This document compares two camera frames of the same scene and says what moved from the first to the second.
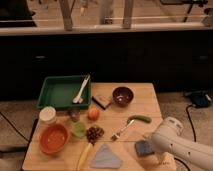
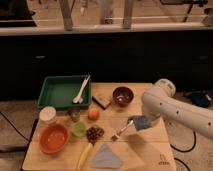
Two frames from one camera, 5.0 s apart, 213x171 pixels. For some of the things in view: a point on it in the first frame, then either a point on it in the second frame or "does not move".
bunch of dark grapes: x=94 y=133 does not move
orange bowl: x=54 y=139 does not move
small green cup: x=79 y=129 does not move
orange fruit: x=93 y=114 does not move
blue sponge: x=143 y=148 -> x=141 y=122
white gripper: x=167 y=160 -> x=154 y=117
